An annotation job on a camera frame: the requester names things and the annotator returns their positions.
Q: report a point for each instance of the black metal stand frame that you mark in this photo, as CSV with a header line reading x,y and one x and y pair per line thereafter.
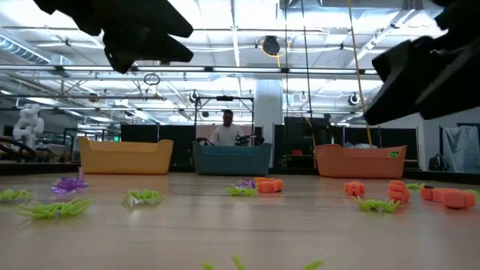
x,y
224,98

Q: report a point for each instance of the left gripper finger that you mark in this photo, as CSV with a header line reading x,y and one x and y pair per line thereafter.
x,y
142,50
150,17

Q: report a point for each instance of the teal plastic bin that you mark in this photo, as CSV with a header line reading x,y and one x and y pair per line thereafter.
x,y
232,159

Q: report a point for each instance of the black backpack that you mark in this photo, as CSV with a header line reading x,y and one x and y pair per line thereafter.
x,y
438,163

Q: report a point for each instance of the green plastic spider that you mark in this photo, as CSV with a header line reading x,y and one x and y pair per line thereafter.
x,y
377,205
15,195
242,191
56,208
237,263
414,186
143,197

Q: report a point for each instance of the yellow plastic bin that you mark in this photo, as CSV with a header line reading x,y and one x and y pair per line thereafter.
x,y
125,157

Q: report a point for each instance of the black curved tube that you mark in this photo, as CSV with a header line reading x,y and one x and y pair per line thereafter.
x,y
15,146

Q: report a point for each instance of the white building column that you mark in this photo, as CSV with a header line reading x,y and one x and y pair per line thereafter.
x,y
268,112

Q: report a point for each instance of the white robot figure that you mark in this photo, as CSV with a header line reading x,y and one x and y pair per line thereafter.
x,y
28,125

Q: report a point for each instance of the orange plastic pumpkin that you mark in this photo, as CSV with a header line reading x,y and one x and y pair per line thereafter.
x,y
450,197
354,188
398,191
270,186
262,179

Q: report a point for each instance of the grey tarp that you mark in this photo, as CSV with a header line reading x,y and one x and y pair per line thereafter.
x,y
461,148

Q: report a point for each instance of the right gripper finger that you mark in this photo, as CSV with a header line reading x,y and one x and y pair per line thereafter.
x,y
453,90
405,71

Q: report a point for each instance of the person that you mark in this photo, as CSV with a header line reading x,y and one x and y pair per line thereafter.
x,y
225,133

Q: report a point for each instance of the black partition screen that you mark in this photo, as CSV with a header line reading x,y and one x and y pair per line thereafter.
x,y
393,137
138,133

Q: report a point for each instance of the orange plastic bin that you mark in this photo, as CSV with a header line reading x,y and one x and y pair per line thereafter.
x,y
360,163

